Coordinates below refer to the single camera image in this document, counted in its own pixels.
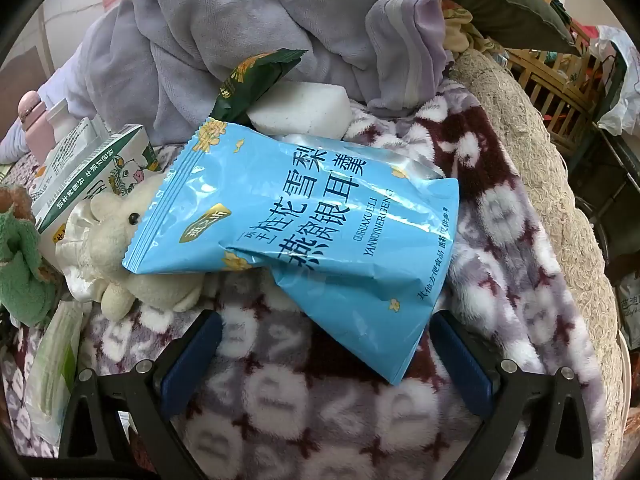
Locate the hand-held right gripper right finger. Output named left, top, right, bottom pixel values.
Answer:
left=431, top=311, right=608, bottom=480

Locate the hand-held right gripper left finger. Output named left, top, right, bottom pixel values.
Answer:
left=59, top=311, right=223, bottom=480

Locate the white green plastic packet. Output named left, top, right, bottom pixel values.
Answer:
left=25, top=300, right=86, bottom=443

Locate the cream plush toy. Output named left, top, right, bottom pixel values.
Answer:
left=55, top=180, right=206, bottom=322

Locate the blue snack packet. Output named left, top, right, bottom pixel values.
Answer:
left=121, top=117, right=460, bottom=387

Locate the green white milk carton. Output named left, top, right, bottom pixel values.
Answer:
left=31, top=124, right=161, bottom=233

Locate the grey printed bag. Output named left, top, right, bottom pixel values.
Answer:
left=615, top=270, right=640, bottom=351

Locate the maroon grey printed blanket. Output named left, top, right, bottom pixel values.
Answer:
left=0, top=80, right=608, bottom=480

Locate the green fuzzy plush toy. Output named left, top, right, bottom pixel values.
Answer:
left=0, top=185, right=56, bottom=313

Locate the cream fuzzy blanket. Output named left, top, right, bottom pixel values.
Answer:
left=445, top=50, right=626, bottom=411

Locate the white paper box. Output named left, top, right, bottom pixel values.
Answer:
left=47, top=116, right=108, bottom=181

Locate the white bottle pink label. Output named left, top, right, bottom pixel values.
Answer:
left=46, top=97, right=76, bottom=138

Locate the white sponge block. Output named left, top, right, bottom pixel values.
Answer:
left=248, top=81, right=351, bottom=141

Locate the green snack packet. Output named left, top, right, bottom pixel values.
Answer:
left=211, top=48, right=309, bottom=123

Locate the white plastic bag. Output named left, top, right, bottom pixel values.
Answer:
left=592, top=25, right=640, bottom=136

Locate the beige cloth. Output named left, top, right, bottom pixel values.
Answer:
left=445, top=7, right=483, bottom=53

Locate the lavender grey clothing pile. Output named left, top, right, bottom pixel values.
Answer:
left=50, top=0, right=501, bottom=148

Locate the olive green pillow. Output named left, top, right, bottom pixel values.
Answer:
left=445, top=0, right=576, bottom=56

